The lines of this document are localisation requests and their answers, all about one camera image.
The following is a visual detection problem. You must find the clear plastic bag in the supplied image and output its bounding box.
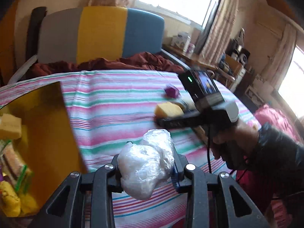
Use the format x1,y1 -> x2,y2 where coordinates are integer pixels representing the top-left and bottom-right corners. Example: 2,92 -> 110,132
117,129 -> 175,200

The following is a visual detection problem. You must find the purple snack packet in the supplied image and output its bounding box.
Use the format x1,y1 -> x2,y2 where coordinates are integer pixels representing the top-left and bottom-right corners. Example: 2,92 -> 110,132
164,85 -> 180,99

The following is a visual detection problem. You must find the yellow sponge block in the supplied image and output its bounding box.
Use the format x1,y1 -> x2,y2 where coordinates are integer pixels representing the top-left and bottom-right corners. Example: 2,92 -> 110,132
0,114 -> 22,139
155,102 -> 184,118

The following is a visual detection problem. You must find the green cracker packet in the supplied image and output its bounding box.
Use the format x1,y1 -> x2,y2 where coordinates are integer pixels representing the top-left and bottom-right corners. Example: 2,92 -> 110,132
1,140 -> 33,195

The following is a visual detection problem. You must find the yellow patterned sock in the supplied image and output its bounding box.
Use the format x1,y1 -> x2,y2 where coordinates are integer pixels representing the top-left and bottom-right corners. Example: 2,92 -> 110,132
1,181 -> 21,218

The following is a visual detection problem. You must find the black sleeved forearm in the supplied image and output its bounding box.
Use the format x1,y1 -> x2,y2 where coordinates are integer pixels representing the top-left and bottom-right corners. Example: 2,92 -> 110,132
242,123 -> 303,227

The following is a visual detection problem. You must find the person right hand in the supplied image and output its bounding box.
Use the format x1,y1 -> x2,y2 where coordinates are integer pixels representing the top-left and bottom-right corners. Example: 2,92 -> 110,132
211,120 -> 259,170

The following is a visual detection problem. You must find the red pink pillow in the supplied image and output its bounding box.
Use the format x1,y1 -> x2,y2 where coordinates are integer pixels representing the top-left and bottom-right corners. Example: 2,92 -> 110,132
253,104 -> 303,143

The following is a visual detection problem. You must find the wooden side desk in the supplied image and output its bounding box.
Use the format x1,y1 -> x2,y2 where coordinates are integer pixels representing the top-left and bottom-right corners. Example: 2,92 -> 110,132
162,44 -> 218,71

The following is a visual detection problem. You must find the striped bed sheet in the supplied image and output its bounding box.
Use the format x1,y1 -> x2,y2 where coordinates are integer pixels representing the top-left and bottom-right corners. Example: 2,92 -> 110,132
0,69 -> 262,228

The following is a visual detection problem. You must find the maroon gold storage box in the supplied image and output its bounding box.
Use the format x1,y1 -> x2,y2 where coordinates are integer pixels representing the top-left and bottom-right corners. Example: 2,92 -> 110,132
1,82 -> 87,217

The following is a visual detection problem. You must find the white carton on desk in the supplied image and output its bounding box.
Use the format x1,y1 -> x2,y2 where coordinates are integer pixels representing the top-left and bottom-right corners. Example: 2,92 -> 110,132
171,31 -> 191,52

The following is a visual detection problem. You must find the beige curtain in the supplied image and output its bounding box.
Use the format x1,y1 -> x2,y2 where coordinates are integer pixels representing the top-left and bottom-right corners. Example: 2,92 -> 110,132
201,0 -> 239,65

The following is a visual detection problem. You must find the dark red blanket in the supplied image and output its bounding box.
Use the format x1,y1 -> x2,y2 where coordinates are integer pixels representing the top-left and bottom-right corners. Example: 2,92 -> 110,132
26,52 -> 184,79

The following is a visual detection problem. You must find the grey yellow blue headboard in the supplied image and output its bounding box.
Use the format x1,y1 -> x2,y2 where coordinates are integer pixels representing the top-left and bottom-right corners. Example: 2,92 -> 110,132
37,6 -> 164,64

